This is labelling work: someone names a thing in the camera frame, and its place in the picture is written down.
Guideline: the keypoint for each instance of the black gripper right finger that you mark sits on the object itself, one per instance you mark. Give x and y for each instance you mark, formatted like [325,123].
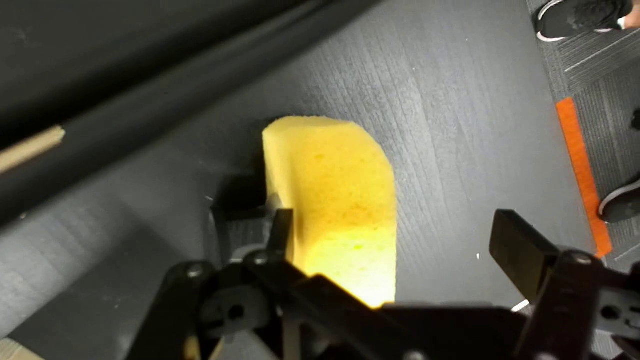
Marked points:
[566,293]

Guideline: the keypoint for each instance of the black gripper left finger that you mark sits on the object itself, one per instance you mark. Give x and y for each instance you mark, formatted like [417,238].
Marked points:
[220,306]

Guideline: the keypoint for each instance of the black white sneaker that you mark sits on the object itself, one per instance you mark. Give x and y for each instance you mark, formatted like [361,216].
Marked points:
[620,200]
[580,16]

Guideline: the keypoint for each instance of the orange floor tape strip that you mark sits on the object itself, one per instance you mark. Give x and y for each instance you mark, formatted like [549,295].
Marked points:
[583,172]

